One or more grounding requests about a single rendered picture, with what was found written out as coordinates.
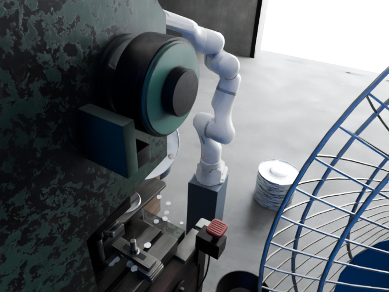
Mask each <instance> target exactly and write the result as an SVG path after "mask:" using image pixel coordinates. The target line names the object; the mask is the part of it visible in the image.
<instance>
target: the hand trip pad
mask: <svg viewBox="0 0 389 292"><path fill-rule="evenodd" d="M227 228H228V226H227V223H225V222H223V221H221V220H219V219H213V220H212V221H211V222H210V224H209V225H208V227H207V228H206V233H207V234H209V235H211V236H213V237H215V238H217V239H220V238H221V237H222V236H223V234H224V233H225V232H226V230H227Z"/></svg>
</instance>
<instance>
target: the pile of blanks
mask: <svg viewBox="0 0 389 292"><path fill-rule="evenodd" d="M290 186H291V185H282V184H281V185H279V184H275V183H272V182H270V181H267V180H266V179H265V178H263V177H262V176H261V174H260V172H259V169H258V174H257V177H256V183H255V188H254V198H255V200H256V201H257V203H258V204H260V205H261V206H262V207H264V208H267V209H269V210H274V211H278V210H279V208H280V206H281V204H282V202H283V200H284V197H285V195H286V193H287V191H288V190H289V188H290ZM295 192H296V190H294V192H293V194H292V196H291V198H290V200H289V202H288V204H287V206H286V208H288V207H290V206H291V204H292V202H293V199H294V196H295ZM286 208H285V209H286Z"/></svg>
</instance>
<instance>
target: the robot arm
mask: <svg viewBox="0 0 389 292"><path fill-rule="evenodd" d="M163 10H164V9H163ZM164 12H165V14H166V28H167V29H169V30H173V31H176V32H180V33H181V34H182V37H183V38H185V39H186V40H188V41H189V42H190V43H191V44H192V46H193V47H194V49H195V52H196V53H199V54H204V64H205V66H206V67H207V68H208V69H209V70H210V71H212V72H214V73H215V74H217V75H219V78H220V80H219V82H218V84H217V86H216V89H215V93H214V96H213V98H212V101H211V105H212V107H213V109H214V116H213V115H211V114H209V113H205V112H199V113H198V114H196V115H195V117H194V118H193V126H194V128H195V129H196V131H197V133H198V136H199V139H200V144H201V157H200V162H199V163H198V164H197V170H196V171H195V172H194V175H195V176H196V178H197V180H198V182H199V183H201V184H203V185H207V186H212V185H218V184H224V182H225V177H226V173H227V170H228V168H227V167H226V166H225V162H224V161H223V160H222V159H221V152H222V146H221V144H224V145H227V144H229V143H231V142H232V141H233V139H234V137H235V129H234V127H233V124H232V109H233V106H234V102H235V100H236V97H237V93H238V90H239V87H240V82H241V77H240V75H239V74H238V71H239V68H240V65H239V61H238V59H237V58H236V57H235V56H234V55H232V54H230V53H227V52H225V51H224V50H223V47H224V43H225V40H224V38H223V36H222V35H221V33H219V32H216V31H213V30H209V29H206V28H203V27H199V26H198V25H197V24H196V23H195V22H194V21H193V20H190V19H187V18H185V17H182V16H179V15H177V14H174V13H171V12H168V11H166V10H164Z"/></svg>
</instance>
